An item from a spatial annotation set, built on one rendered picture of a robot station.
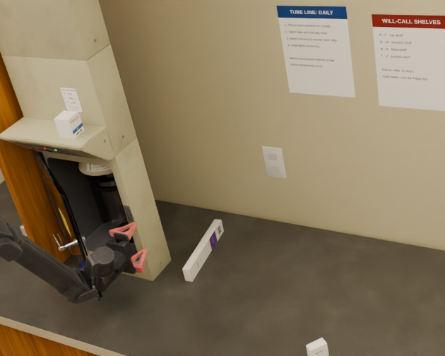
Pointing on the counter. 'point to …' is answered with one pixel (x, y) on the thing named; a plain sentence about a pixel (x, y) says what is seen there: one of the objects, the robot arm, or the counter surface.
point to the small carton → (68, 124)
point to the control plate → (47, 149)
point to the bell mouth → (94, 169)
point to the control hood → (41, 138)
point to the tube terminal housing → (47, 76)
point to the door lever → (62, 242)
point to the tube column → (48, 27)
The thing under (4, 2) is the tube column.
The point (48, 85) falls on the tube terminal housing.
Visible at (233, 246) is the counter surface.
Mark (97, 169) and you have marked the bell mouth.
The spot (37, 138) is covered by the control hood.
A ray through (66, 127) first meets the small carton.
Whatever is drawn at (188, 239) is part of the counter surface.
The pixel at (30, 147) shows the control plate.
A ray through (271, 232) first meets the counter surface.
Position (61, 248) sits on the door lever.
